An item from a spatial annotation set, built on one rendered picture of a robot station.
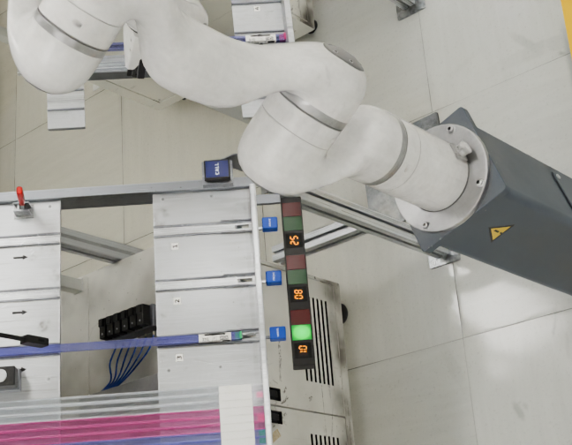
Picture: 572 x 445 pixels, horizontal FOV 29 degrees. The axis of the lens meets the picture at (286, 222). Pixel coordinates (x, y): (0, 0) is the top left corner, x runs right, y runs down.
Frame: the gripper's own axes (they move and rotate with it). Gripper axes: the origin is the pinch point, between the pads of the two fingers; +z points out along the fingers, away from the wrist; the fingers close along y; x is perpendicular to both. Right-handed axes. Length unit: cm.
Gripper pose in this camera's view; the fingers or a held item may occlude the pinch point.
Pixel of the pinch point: (136, 64)
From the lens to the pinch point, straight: 206.4
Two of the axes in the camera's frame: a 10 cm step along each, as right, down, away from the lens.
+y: 1.0, 9.1, -3.9
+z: -2.4, 4.0, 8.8
